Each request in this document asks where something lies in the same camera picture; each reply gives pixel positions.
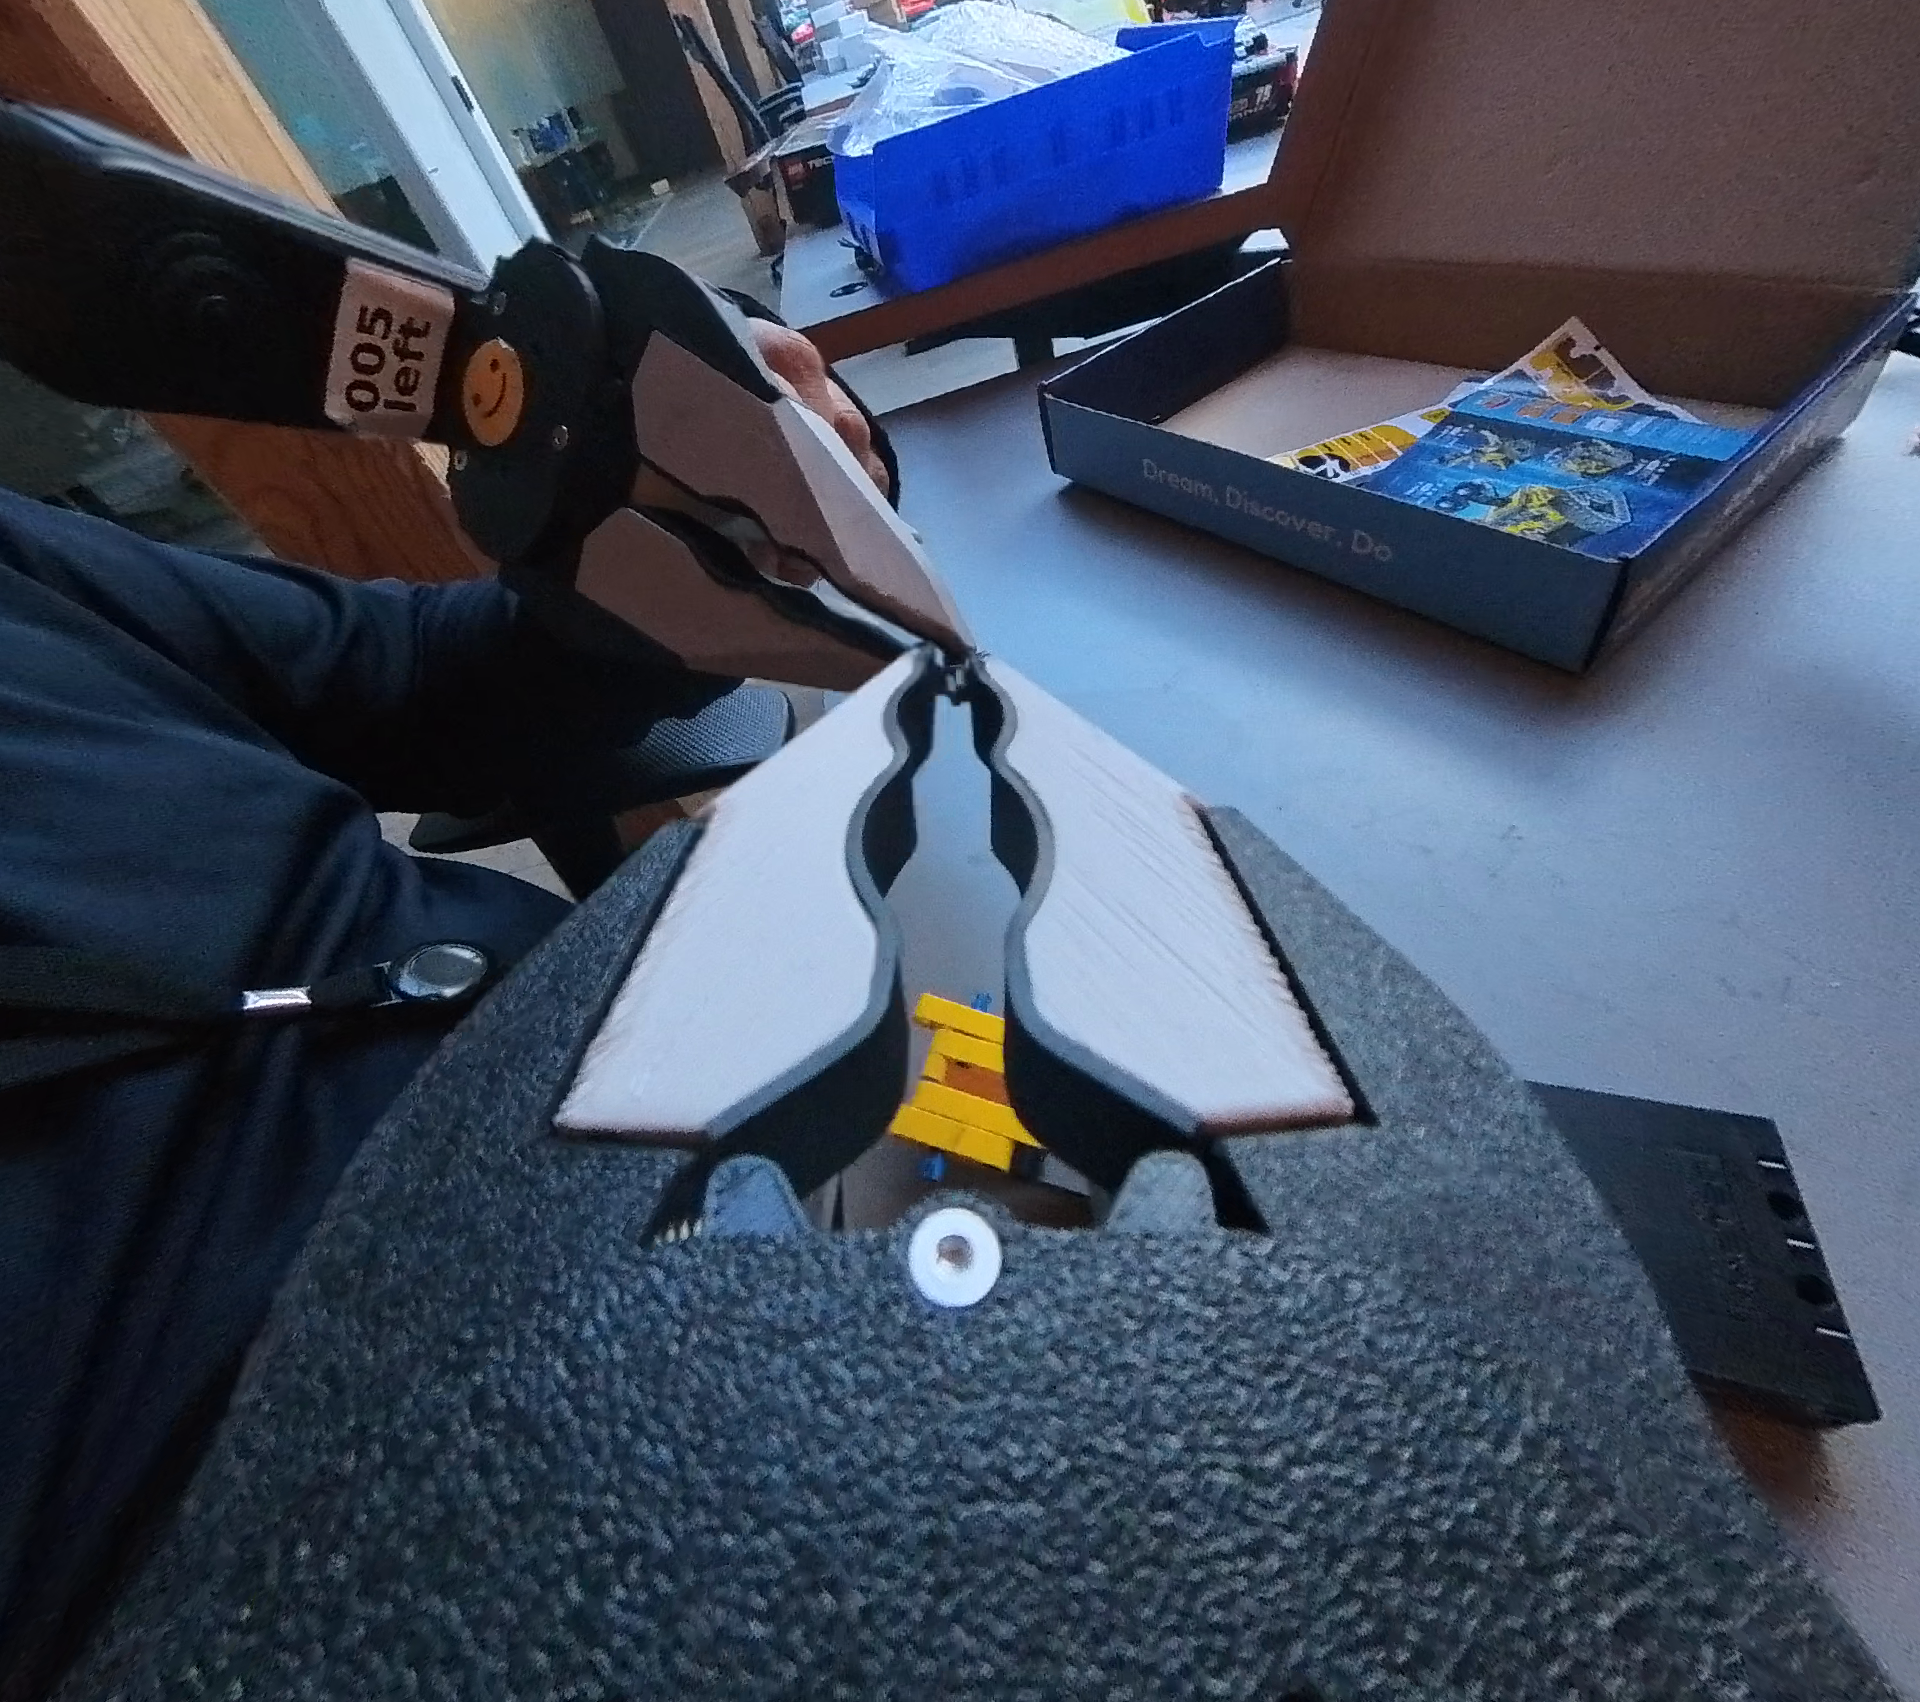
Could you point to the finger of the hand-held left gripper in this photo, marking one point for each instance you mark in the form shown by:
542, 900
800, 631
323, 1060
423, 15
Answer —
675, 593
749, 456

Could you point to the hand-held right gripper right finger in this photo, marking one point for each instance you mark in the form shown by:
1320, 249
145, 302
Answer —
1170, 967

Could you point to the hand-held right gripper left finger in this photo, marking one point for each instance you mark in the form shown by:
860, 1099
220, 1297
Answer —
749, 967

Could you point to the yellow grey brick arm assembly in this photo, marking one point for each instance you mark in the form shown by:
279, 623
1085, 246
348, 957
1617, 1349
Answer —
952, 1071

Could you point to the small black pin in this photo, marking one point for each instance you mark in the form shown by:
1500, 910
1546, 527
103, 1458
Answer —
962, 677

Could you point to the black perforated battery box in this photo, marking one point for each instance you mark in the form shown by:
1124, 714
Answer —
1696, 1237

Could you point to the person's left forearm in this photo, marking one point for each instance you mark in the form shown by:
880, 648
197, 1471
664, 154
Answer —
301, 653

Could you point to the grey desk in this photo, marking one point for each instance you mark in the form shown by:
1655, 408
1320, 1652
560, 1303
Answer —
1424, 831

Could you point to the person's left hand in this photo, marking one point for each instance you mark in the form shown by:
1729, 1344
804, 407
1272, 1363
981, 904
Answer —
819, 381

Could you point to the brown table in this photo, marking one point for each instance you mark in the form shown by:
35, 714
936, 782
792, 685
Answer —
1021, 286

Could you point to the blue plastic crate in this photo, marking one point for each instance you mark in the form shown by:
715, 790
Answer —
1035, 174

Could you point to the white plastic bags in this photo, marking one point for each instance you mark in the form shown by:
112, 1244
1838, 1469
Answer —
976, 60

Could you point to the blue printed booklet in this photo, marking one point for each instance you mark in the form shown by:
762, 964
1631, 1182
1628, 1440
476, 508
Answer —
1563, 472

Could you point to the navy cardboard box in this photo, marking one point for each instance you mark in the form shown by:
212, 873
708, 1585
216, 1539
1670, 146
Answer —
1575, 83

